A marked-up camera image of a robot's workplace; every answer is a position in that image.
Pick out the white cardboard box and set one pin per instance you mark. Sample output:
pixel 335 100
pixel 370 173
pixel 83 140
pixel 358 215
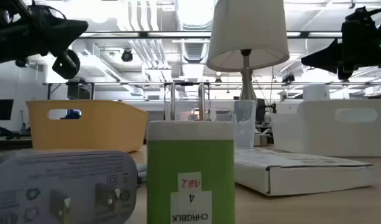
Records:
pixel 317 180

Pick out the clear plastic bin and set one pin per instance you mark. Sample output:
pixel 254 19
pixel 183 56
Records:
pixel 244 124

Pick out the black background monitor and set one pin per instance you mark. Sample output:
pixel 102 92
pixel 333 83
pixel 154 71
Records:
pixel 2 109

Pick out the black background machine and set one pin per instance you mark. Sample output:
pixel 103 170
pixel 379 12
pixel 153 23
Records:
pixel 264 110

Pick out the green white charger block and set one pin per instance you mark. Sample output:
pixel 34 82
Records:
pixel 190 155

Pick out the white plastic bin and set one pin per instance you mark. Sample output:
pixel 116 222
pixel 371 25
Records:
pixel 317 137

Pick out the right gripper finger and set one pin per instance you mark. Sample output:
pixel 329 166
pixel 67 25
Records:
pixel 328 57

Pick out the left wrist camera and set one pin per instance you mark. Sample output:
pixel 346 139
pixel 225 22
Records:
pixel 66 65

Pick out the yellow plastic bin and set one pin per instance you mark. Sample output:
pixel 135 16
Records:
pixel 100 130

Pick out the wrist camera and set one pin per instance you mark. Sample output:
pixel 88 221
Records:
pixel 345 73
pixel 66 65

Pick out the grey power adapter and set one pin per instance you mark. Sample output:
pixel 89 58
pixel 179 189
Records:
pixel 62 174

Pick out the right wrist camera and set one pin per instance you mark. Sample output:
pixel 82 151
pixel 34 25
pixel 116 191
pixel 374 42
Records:
pixel 345 73

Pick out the black ceiling spotlight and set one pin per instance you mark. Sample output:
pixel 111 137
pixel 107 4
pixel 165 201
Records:
pixel 127 56
pixel 288 78

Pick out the white shade table lamp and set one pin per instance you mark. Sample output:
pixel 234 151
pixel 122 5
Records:
pixel 246 31

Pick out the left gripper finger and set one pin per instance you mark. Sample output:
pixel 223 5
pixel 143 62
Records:
pixel 69 34

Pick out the person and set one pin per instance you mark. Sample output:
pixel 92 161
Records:
pixel 72 115

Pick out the white background cylinder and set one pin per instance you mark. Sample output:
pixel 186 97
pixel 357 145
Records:
pixel 316 92

